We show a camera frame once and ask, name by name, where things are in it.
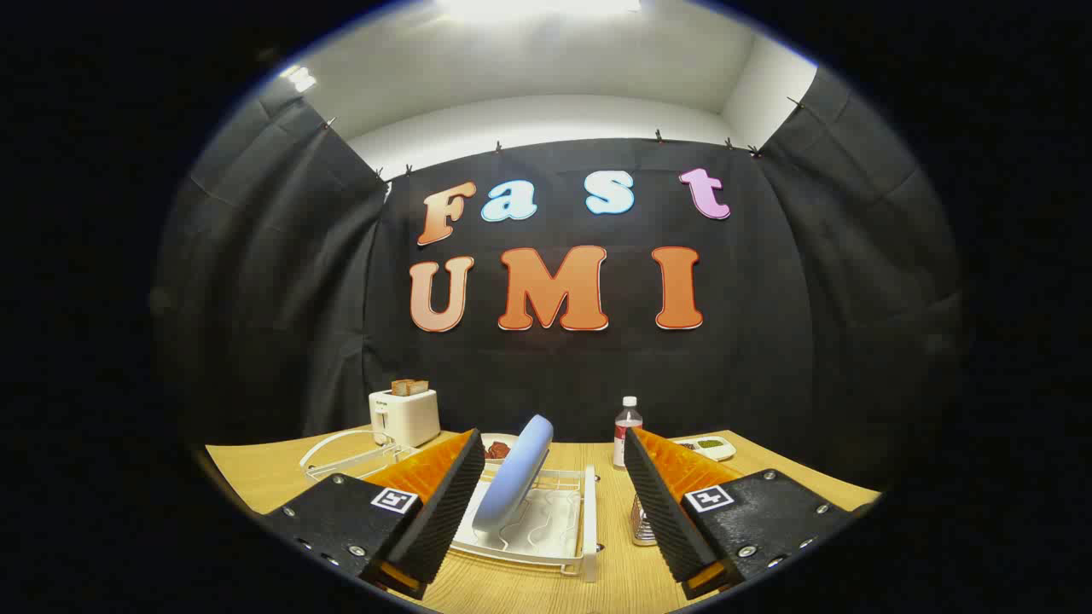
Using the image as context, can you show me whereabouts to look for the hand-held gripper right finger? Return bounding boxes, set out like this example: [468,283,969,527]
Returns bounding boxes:
[624,427,858,600]

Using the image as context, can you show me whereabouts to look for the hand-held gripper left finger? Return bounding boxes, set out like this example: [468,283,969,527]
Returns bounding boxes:
[260,428,486,600]

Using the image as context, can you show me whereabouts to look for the metal wire basket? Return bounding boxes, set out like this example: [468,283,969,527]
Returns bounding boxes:
[630,493,659,547]

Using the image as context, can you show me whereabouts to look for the blue plate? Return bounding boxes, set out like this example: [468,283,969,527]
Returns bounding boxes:
[472,414,555,535]

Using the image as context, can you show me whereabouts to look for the white wire dish rack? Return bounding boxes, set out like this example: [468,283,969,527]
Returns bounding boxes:
[299,429,599,583]

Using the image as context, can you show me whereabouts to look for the beige oval dish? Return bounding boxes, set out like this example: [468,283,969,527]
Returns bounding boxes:
[480,432,521,466]

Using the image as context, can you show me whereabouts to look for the white divided tray of beans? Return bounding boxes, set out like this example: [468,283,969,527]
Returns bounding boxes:
[671,436,736,462]

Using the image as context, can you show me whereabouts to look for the clear bottle with red label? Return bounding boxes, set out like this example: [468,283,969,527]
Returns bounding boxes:
[613,396,644,470]

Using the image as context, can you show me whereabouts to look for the white toaster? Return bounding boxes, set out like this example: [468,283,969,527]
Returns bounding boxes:
[369,388,441,449]

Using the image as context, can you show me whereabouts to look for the black backdrop cloth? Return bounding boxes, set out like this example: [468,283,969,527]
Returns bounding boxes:
[152,67,967,497]

